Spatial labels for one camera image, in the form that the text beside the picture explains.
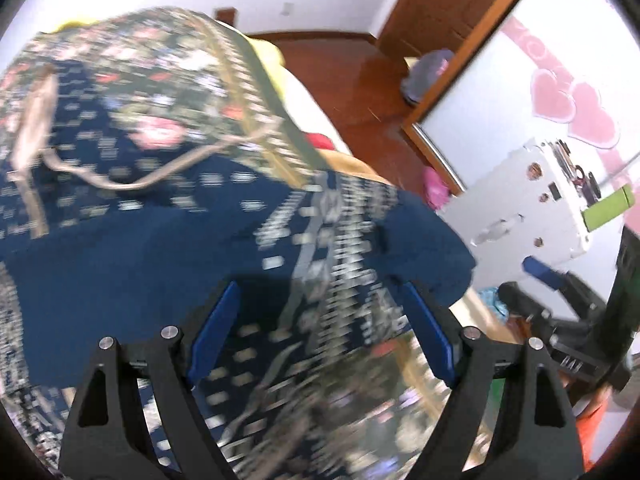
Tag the purple and blue bag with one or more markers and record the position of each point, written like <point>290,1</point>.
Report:
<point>427,77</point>

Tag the mustard cloth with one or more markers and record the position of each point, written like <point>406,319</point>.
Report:
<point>355,165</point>

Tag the sliding door with heart stickers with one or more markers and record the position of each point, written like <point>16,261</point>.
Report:
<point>490,85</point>

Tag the dark floral blanket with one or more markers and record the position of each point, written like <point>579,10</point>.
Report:
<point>150,45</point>

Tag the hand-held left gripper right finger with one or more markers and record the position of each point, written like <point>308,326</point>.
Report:
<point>430,330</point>

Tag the teal patterned cloth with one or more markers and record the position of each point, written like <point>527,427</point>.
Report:
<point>492,302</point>

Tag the yellow cloth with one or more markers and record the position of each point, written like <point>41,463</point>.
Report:
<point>267,55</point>

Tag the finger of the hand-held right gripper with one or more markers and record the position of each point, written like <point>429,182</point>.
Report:
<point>542,272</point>
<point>560,340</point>

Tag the person's orange clothing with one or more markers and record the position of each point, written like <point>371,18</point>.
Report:
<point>592,425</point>

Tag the wooden bed post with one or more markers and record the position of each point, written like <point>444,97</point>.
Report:
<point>226,15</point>

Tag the pink bag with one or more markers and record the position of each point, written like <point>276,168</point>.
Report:
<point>435,187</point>

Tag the red cloth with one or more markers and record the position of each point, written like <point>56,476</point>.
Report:
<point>317,141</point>

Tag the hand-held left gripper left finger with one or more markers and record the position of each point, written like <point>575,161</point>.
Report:
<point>215,330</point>

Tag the wall socket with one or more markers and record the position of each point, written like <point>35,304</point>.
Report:
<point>287,9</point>

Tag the navy patterned sweater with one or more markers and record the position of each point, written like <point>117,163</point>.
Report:
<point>150,240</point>

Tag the white garment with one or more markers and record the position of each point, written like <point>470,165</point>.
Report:
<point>312,110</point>

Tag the wooden wardrobe door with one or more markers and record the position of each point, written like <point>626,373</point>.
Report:
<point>440,5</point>

